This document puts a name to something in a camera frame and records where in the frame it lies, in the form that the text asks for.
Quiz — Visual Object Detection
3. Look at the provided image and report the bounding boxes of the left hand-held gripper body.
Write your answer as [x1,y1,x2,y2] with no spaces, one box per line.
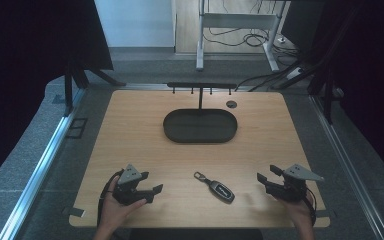
[112,163,155,206]

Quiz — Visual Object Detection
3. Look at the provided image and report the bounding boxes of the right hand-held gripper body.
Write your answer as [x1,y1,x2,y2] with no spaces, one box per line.
[265,163,325,203]

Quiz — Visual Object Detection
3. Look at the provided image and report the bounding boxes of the black car key fob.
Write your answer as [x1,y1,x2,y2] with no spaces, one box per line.
[193,171,236,204]

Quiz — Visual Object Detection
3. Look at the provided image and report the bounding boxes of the black key rack with tray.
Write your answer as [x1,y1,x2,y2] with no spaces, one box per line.
[162,81,239,144]

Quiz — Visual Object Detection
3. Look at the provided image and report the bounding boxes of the person's left hand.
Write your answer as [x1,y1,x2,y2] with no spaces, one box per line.
[99,175,148,232]

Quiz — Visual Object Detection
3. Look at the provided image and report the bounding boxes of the person's right hand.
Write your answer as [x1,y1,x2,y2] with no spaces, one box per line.
[275,192,316,230]

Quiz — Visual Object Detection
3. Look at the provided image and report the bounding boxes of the white power strip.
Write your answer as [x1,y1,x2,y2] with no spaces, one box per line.
[285,66,304,80]

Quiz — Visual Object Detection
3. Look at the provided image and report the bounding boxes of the black metal stand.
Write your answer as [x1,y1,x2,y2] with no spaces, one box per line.
[273,56,338,125]
[63,56,127,117]

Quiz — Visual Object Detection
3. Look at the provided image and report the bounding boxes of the black curtain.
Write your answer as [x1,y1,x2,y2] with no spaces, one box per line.
[308,0,384,188]
[0,0,114,194]

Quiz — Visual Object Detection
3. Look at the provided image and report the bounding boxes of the black monitor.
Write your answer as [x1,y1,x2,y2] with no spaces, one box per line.
[280,0,325,54]

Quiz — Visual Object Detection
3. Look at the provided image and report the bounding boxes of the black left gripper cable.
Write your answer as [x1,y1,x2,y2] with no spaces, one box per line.
[96,168,125,228]

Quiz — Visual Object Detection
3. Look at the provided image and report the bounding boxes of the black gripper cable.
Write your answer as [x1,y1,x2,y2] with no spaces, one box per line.
[96,168,125,228]
[293,184,318,227]

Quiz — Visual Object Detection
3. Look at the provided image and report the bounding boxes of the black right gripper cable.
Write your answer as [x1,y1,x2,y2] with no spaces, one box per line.
[293,184,318,227]

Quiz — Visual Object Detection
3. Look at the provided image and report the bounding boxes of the aluminium rail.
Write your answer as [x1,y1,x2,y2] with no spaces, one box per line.
[309,94,384,240]
[0,87,87,240]

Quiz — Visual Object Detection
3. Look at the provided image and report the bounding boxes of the black floor cables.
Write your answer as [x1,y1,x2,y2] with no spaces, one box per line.
[202,0,314,93]

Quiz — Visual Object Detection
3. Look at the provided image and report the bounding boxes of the grey metal desk frame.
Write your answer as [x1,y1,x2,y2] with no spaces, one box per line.
[195,0,287,73]

